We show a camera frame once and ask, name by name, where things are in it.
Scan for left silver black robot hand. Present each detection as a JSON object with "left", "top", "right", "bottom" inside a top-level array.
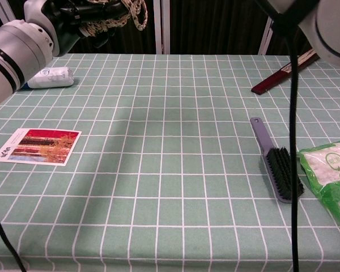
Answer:
[{"left": 24, "top": 0, "right": 131, "bottom": 57}]

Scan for braided rope with knotted bundle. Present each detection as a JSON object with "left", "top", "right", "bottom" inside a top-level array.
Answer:
[{"left": 79, "top": 0, "right": 149, "bottom": 38}]

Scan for white bottle with blue cap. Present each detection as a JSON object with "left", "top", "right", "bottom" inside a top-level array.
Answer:
[{"left": 27, "top": 66, "right": 75, "bottom": 90}]

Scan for red landscape postcard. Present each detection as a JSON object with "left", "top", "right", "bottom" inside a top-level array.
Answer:
[{"left": 0, "top": 127, "right": 82, "bottom": 167}]

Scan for black pleated curtain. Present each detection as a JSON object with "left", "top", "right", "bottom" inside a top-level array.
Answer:
[{"left": 0, "top": 0, "right": 318, "bottom": 56}]

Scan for green checked tablecloth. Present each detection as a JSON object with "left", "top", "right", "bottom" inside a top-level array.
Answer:
[{"left": 0, "top": 53, "right": 340, "bottom": 272}]

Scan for dark red folded fan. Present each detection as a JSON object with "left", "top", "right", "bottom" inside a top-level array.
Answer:
[{"left": 250, "top": 48, "right": 321, "bottom": 96}]

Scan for purple brush with black bristles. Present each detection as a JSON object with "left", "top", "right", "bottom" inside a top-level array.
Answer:
[{"left": 249, "top": 117, "right": 305, "bottom": 204}]

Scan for green plastic bag white contents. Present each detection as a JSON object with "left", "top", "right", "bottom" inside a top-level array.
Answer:
[{"left": 296, "top": 139, "right": 340, "bottom": 227}]

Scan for white frame pole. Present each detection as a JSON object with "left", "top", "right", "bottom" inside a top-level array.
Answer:
[
  {"left": 152, "top": 0, "right": 171, "bottom": 55},
  {"left": 257, "top": 15, "right": 275, "bottom": 56}
]

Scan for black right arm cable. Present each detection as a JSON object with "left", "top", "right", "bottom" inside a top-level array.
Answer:
[{"left": 254, "top": 0, "right": 301, "bottom": 272}]

